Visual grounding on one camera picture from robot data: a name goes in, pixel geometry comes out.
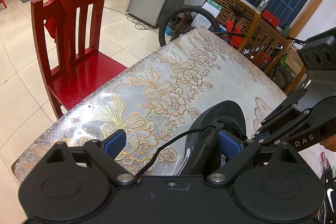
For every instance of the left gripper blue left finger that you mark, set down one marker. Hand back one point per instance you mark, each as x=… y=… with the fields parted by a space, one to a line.
x=114 y=143

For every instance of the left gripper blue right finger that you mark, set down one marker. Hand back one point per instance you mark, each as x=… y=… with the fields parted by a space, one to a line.
x=229 y=144

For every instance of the black shoelace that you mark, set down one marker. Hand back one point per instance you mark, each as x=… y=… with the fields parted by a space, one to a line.
x=170 y=147

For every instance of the person right hand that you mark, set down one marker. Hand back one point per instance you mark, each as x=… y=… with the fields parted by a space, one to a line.
x=329 y=143

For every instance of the cardboard box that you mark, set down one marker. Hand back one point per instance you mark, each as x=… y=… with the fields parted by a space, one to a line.
x=294 y=61

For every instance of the brown wooden chair far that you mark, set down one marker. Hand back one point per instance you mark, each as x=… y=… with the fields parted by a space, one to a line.
x=261 y=41

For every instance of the red box on sill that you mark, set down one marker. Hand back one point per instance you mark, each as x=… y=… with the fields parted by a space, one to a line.
x=270 y=18

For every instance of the red wooden chair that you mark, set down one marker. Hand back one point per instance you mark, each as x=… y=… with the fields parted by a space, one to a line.
x=71 y=70

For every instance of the wooden bench under window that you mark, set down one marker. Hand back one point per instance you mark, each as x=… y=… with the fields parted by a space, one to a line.
x=226 y=14

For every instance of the black bicycle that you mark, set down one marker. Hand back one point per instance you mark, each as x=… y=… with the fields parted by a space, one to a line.
x=186 y=18

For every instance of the white green carton box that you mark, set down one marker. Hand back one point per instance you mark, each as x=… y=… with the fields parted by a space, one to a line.
x=212 y=7

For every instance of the red cloth on chair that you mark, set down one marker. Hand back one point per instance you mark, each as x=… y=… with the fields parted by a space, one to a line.
x=65 y=16

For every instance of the small red plastic chair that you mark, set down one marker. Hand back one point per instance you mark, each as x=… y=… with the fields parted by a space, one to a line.
x=4 y=4

